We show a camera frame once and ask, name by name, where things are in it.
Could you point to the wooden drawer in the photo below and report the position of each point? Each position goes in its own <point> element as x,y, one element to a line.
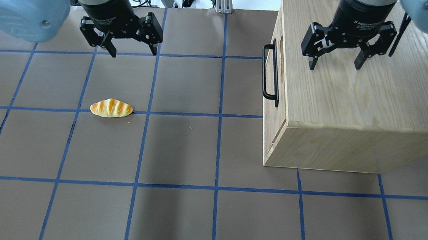
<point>274,106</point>

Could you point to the light wooden drawer cabinet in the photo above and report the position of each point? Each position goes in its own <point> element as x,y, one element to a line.
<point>338,118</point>

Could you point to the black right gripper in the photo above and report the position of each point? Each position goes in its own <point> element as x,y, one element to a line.
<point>355,17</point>

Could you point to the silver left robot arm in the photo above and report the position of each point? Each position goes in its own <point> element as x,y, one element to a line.
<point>38,20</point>

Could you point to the striped toy bread loaf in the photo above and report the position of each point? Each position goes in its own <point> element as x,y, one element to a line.
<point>111,108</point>

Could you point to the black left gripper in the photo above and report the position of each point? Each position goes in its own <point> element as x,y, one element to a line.
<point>109,9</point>

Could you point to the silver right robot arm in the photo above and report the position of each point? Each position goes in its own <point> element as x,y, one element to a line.
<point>403,13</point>

